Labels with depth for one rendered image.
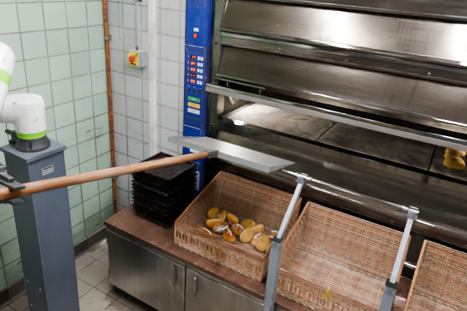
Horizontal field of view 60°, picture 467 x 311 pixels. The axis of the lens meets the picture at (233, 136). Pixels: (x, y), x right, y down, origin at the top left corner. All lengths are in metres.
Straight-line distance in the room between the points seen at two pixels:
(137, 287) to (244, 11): 1.74
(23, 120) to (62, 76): 0.79
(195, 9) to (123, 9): 0.58
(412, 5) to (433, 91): 0.39
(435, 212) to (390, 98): 0.60
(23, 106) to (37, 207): 0.48
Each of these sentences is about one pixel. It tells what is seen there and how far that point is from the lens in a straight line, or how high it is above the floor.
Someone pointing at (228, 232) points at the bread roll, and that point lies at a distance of 2.36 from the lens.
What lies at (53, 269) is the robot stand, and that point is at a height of 0.55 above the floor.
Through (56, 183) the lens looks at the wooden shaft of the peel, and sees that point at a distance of 1.19.
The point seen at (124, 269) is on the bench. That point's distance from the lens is 2.70.
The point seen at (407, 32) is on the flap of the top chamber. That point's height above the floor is 1.82.
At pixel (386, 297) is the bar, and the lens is 1.77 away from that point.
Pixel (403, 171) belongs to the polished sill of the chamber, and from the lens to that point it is 2.15.
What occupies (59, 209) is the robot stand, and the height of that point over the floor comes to 0.87.
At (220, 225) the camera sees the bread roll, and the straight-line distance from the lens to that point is 2.40.
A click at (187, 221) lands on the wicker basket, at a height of 0.67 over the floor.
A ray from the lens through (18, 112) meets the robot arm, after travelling 1.99.
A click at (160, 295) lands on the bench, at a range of 2.58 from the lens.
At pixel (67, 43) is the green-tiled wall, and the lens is 2.73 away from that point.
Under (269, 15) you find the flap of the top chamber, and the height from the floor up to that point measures 1.82.
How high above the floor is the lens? 2.02
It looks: 22 degrees down
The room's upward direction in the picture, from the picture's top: 4 degrees clockwise
